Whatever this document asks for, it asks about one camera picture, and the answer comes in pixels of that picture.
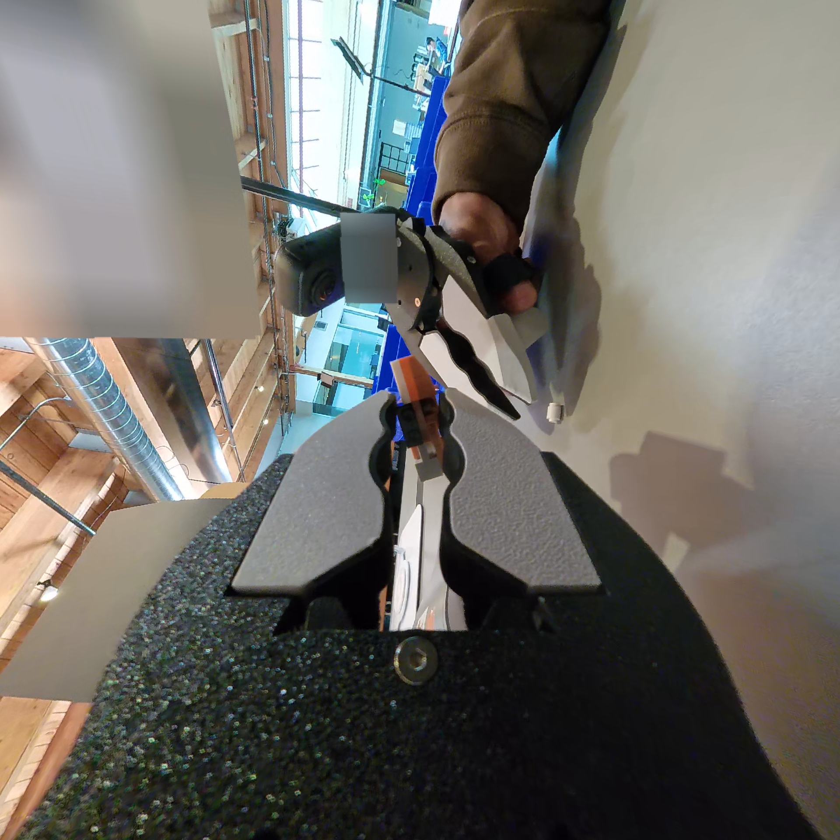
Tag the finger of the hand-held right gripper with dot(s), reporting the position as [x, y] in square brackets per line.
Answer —
[439, 361]
[505, 354]

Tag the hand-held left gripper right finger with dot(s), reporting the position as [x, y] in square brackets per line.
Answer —
[518, 518]

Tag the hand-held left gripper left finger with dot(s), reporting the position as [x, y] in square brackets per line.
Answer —
[315, 518]

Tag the small brown brick assembly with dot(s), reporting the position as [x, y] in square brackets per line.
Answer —
[423, 426]

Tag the small white brick peg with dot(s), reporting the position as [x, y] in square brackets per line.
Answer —
[556, 413]

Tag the grey desk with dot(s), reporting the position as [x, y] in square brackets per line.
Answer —
[722, 262]

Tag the person's right hand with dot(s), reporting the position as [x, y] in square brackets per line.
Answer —
[479, 220]

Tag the blue plastic bin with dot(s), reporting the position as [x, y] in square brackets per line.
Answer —
[420, 190]

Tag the black floor lamp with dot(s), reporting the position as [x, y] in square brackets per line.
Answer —
[289, 195]

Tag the black studio light stand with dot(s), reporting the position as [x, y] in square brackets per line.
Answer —
[348, 58]

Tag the rectangular metal air duct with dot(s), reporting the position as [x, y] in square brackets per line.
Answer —
[190, 407]

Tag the silver spiral air duct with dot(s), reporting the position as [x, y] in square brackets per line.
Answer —
[98, 407]

